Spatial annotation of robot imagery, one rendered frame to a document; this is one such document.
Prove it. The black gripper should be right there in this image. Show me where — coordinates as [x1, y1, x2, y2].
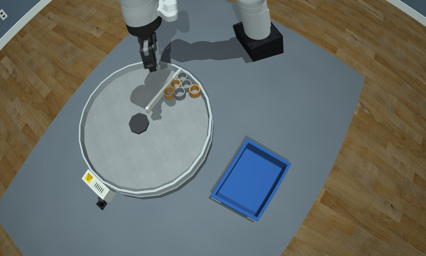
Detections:
[126, 16, 162, 72]

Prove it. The grey metal bushing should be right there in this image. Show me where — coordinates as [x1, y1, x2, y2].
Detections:
[181, 79, 192, 93]
[174, 87, 186, 101]
[177, 71, 188, 82]

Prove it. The bronze bushing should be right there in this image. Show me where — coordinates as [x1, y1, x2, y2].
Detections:
[163, 86, 175, 100]
[170, 79, 181, 90]
[189, 84, 201, 98]

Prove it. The blue open crate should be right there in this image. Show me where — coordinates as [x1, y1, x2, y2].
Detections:
[210, 138, 291, 222]

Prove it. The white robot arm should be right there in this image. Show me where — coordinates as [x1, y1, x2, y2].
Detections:
[119, 0, 271, 40]

